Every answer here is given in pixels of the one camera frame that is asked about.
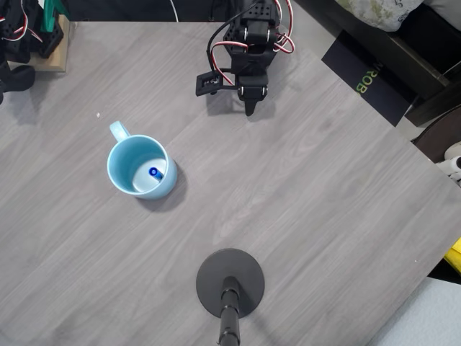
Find light blue mug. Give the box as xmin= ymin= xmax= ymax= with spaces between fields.
xmin=106 ymin=120 xmax=179 ymax=201

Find black box green letters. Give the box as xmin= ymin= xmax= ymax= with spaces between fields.
xmin=320 ymin=30 xmax=421 ymax=128

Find floral white pillow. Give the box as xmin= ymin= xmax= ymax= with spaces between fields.
xmin=334 ymin=0 xmax=426 ymax=32

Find dark brown curved object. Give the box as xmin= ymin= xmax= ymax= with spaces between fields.
xmin=411 ymin=105 xmax=461 ymax=164

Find wooden base board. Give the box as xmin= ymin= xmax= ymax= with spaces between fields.
xmin=6 ymin=14 xmax=70 ymax=73

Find white plastic device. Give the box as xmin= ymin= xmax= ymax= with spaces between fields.
xmin=434 ymin=141 xmax=461 ymax=187

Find green clamp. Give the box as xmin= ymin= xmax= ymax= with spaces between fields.
xmin=38 ymin=0 xmax=63 ymax=33

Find yellow object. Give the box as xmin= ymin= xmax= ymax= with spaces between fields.
xmin=443 ymin=237 xmax=461 ymax=273

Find light grey cushion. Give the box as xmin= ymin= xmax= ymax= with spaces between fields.
xmin=363 ymin=275 xmax=461 ymax=346

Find black gripper camera mount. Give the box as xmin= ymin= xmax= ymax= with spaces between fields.
xmin=194 ymin=70 xmax=241 ymax=97

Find red white servo wire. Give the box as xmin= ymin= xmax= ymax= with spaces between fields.
xmin=210 ymin=40 xmax=250 ymax=87
xmin=268 ymin=0 xmax=296 ymax=55

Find black round camera stand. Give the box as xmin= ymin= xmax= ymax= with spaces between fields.
xmin=195 ymin=247 xmax=267 ymax=346

